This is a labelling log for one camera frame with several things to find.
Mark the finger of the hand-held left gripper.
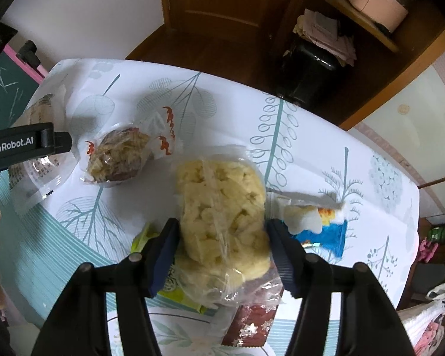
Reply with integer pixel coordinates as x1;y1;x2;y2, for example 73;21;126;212
53;131;74;155

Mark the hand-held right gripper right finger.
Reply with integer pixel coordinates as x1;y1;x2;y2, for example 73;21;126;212
266;220;417;356

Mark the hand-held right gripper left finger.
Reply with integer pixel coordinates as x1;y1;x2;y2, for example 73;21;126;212
30;218;181;356

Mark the beige snack packet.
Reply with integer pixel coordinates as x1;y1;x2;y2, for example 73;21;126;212
8;85;78;214

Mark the yellow bun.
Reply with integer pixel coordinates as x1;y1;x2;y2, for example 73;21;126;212
172;144;273;281
171;256;283;307

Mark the green edged yellow cake pack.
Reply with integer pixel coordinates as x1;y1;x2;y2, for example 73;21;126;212
131;222;217;317

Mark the blue snack packet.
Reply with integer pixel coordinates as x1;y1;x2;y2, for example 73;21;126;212
276;189;348;259

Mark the meat floss bun clear bag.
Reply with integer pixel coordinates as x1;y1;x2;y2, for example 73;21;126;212
78;106;184;187

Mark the pink framed chalkboard easel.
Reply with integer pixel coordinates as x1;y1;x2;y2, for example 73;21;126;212
0;41;51;128

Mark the dark red snowflake packet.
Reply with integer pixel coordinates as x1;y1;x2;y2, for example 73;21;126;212
222;293;285;348

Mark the pink toy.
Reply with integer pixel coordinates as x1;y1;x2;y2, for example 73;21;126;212
418;239;440;265

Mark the leaf print tablecloth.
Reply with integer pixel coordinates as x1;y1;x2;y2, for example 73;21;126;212
0;58;420;356

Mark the floral sliding door wardrobe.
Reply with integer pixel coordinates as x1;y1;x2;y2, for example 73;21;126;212
348;41;445;225

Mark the black bin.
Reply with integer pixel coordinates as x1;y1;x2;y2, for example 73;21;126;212
277;39;344;105

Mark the brown wooden door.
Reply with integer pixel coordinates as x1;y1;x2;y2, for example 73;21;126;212
158;0;312;39

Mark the wooden corner shelf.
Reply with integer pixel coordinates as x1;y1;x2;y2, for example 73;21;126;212
276;0;445;131

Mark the stack of pink papers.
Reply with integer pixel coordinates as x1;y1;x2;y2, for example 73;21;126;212
294;9;357;66

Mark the pink basket with handle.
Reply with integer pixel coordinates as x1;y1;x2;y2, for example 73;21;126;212
343;0;411;32

